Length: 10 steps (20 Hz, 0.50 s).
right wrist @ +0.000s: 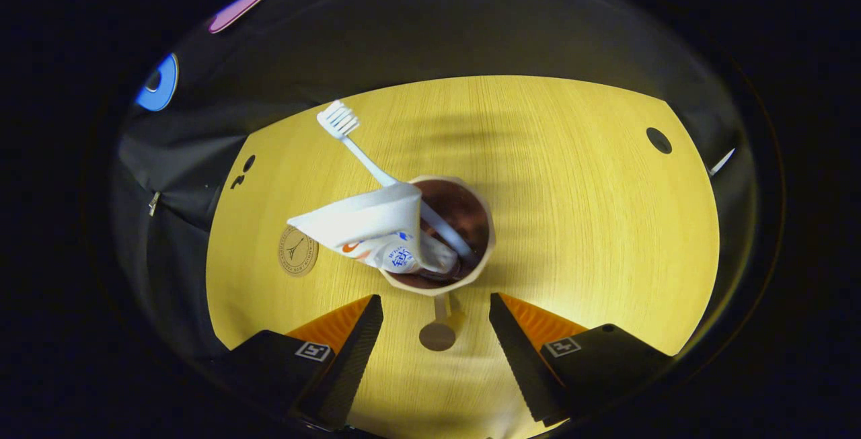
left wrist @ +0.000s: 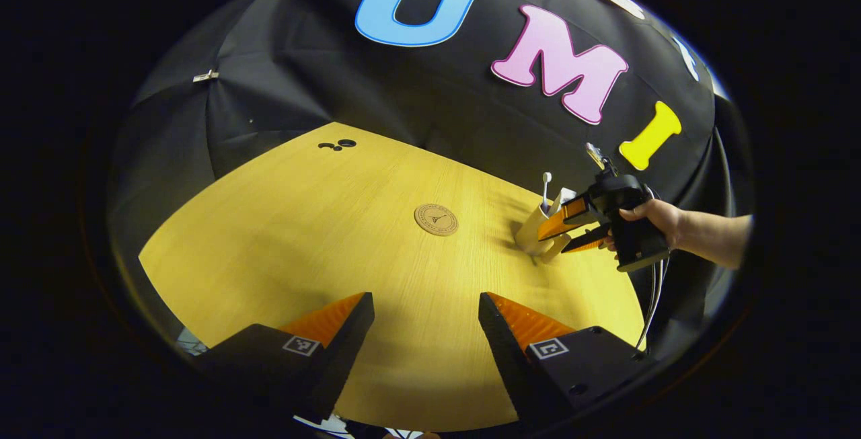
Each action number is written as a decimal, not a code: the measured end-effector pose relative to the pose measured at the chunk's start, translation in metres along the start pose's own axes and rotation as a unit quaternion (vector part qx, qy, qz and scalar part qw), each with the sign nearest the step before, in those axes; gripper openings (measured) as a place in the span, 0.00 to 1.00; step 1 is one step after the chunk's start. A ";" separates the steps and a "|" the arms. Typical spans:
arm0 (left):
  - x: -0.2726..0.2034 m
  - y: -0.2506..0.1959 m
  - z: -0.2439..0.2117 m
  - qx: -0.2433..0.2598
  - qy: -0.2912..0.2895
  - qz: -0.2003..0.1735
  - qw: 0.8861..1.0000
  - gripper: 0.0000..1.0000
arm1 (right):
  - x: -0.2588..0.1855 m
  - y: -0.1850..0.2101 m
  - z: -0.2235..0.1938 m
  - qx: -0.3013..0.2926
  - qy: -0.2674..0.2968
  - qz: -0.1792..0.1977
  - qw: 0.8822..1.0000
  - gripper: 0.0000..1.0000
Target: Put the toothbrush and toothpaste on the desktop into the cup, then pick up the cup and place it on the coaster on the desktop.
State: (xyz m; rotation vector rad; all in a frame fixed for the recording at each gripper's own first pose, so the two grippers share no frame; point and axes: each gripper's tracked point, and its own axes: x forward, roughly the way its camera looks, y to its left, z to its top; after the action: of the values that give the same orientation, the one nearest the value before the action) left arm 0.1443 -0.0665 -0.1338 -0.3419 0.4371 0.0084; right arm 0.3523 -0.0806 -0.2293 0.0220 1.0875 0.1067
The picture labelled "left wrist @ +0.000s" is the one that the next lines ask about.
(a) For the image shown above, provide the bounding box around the wooden desktop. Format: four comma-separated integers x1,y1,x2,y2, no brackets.
138,122,646,433

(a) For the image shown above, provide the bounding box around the black backdrop cloth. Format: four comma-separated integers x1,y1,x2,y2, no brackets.
108,0,754,352

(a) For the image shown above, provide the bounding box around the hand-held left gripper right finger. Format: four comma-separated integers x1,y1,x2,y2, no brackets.
479,291,657,426

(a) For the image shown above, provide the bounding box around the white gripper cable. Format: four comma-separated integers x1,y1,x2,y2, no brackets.
636,257,671,352

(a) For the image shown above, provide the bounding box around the beige cup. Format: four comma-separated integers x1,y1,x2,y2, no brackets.
515,200,572,265

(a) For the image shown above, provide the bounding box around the white toothpaste tube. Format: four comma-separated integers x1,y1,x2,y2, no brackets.
550,187,578,219

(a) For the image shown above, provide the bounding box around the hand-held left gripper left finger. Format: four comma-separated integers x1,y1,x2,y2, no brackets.
195,291,375,426

